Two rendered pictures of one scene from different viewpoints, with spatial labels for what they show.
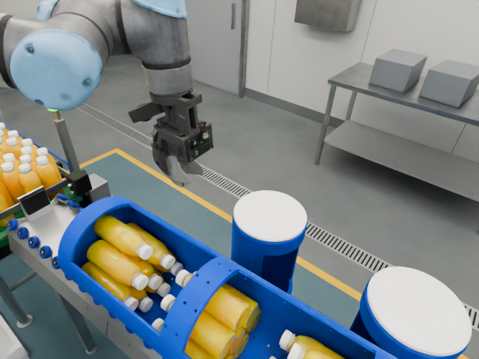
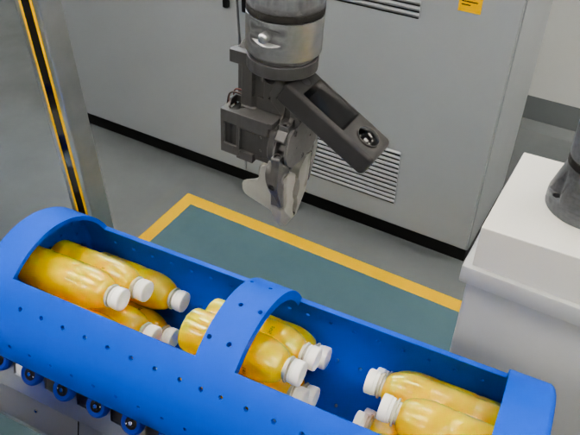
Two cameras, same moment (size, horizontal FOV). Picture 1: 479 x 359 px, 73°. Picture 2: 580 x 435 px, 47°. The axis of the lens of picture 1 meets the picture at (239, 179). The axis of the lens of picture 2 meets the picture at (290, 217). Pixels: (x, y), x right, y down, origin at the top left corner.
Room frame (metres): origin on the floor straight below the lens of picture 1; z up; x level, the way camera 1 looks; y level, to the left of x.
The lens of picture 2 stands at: (1.09, 0.05, 1.97)
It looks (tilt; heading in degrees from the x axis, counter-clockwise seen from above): 41 degrees down; 173
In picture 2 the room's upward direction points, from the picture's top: straight up
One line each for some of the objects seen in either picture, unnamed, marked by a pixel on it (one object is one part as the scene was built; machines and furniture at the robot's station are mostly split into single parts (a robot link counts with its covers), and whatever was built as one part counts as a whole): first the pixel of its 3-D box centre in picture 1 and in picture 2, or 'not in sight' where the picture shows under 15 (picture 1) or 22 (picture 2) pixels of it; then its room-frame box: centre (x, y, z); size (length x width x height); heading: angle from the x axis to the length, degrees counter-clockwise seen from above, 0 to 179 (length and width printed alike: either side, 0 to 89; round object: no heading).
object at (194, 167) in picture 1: (191, 167); (265, 194); (0.52, 0.10, 1.50); 0.06 x 0.03 x 0.09; 54
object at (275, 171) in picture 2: not in sight; (280, 169); (0.53, 0.11, 1.54); 0.05 x 0.02 x 0.09; 144
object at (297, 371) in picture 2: (182, 277); (298, 372); (0.51, 0.14, 1.15); 0.04 x 0.02 x 0.04; 147
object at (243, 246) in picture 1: (261, 283); not in sight; (0.90, -0.12, 0.59); 0.28 x 0.28 x 0.88
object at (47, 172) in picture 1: (49, 178); not in sight; (1.10, 0.83, 0.99); 0.07 x 0.07 x 0.19
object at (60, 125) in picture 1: (86, 202); not in sight; (1.44, 0.92, 0.55); 0.04 x 0.04 x 1.10; 57
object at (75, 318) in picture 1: (76, 319); not in sight; (0.83, 0.78, 0.31); 0.06 x 0.06 x 0.63; 57
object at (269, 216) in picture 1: (269, 214); not in sight; (0.90, -0.12, 1.03); 0.28 x 0.28 x 0.01
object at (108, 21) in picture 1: (85, 31); not in sight; (0.47, 0.22, 1.75); 0.11 x 0.11 x 0.08; 11
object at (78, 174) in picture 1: (78, 184); not in sight; (1.12, 0.72, 0.95); 0.10 x 0.07 x 0.10; 147
